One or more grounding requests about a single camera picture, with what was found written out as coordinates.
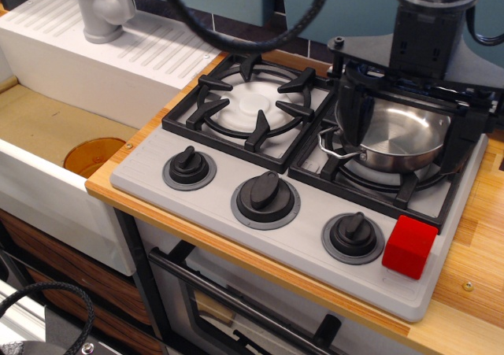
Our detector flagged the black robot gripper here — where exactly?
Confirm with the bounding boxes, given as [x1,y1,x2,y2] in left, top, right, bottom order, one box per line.
[328,3,503,174]

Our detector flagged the red wooden cube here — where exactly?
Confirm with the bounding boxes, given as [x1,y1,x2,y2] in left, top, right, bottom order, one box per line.
[382,215,439,280]

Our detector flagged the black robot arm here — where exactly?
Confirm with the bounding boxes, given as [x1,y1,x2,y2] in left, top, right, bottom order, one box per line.
[328,0,503,174]

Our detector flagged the stainless steel pan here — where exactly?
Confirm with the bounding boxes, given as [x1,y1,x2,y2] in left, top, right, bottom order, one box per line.
[317,98,450,174]

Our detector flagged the black right stove knob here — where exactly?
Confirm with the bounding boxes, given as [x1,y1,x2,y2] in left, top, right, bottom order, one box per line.
[321,212,385,265]

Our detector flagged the black stove knob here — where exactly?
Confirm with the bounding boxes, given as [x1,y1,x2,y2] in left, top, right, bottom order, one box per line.
[161,146,217,191]
[231,171,301,231]
[321,212,385,265]

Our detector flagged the grey toy stove top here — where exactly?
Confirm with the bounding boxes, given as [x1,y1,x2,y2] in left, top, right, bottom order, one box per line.
[109,61,489,324]

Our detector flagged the black middle stove knob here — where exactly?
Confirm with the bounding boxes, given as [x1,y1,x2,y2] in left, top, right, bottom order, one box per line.
[231,171,301,231]

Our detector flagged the black left stove knob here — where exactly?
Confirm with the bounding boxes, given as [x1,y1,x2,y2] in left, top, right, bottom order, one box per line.
[161,146,217,191]

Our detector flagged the black right burner grate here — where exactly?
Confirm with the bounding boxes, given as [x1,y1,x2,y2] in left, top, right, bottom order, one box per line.
[288,113,487,232]

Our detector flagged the black burner grate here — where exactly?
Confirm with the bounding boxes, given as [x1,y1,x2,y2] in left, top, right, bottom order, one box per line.
[162,55,334,173]
[288,113,487,232]

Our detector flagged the black left burner grate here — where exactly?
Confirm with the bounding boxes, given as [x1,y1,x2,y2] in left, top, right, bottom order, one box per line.
[162,55,334,173]

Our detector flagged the toy oven door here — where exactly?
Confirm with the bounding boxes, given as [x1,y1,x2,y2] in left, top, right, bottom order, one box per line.
[147,239,395,355]

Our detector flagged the grey toy faucet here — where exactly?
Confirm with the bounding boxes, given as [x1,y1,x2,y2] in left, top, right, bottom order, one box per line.
[78,0,135,44]

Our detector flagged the orange plastic plate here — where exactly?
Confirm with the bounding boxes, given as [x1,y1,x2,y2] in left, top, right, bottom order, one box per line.
[63,137,125,178]

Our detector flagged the white toy sink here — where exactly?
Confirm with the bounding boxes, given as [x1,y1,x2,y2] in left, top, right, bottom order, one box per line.
[1,0,217,275]

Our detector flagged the wooden drawer front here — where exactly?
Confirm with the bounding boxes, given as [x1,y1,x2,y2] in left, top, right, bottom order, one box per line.
[1,212,164,354]

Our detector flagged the black oven door handle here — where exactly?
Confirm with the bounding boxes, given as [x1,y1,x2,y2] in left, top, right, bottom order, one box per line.
[148,242,341,354]

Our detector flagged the black braided cable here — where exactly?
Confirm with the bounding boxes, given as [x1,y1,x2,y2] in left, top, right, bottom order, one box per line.
[0,283,96,355]
[146,0,335,54]

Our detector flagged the black braided cable lower left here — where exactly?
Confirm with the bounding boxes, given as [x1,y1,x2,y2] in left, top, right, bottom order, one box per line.
[0,283,96,355]

